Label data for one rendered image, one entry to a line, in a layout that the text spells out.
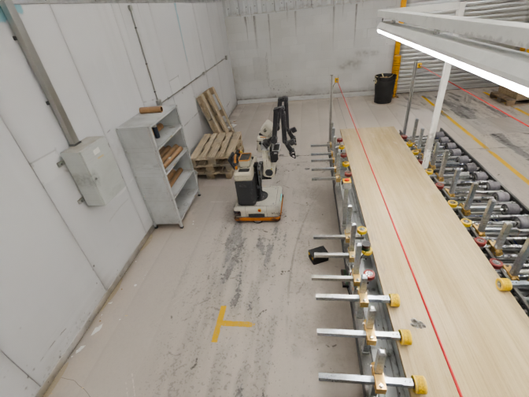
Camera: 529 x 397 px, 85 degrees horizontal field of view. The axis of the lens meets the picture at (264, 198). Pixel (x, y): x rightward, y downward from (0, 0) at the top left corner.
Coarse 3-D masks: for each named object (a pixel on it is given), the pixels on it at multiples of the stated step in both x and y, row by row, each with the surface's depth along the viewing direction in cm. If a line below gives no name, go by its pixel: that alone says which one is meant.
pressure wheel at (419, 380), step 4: (412, 376) 146; (416, 376) 146; (420, 376) 146; (412, 380) 147; (416, 380) 143; (420, 380) 143; (424, 380) 143; (416, 384) 142; (420, 384) 142; (424, 384) 142; (412, 388) 146; (416, 388) 142; (420, 388) 141; (424, 388) 141; (416, 392) 142; (420, 392) 142; (424, 392) 141
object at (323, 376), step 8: (320, 376) 151; (328, 376) 151; (336, 376) 150; (344, 376) 150; (352, 376) 150; (360, 376) 149; (368, 376) 149; (392, 384) 146; (400, 384) 145; (408, 384) 144
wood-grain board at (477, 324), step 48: (384, 144) 387; (384, 192) 294; (432, 192) 286; (384, 240) 237; (432, 240) 232; (384, 288) 199; (432, 288) 195; (480, 288) 192; (432, 336) 168; (480, 336) 166; (528, 336) 163; (432, 384) 148; (480, 384) 146; (528, 384) 144
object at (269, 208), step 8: (264, 192) 435; (272, 192) 431; (280, 192) 432; (264, 200) 416; (272, 200) 414; (280, 200) 416; (240, 208) 407; (248, 208) 406; (256, 208) 404; (264, 208) 402; (272, 208) 400; (280, 208) 415; (240, 216) 413; (248, 216) 411; (256, 216) 409; (264, 216) 408; (272, 216) 406; (280, 216) 411
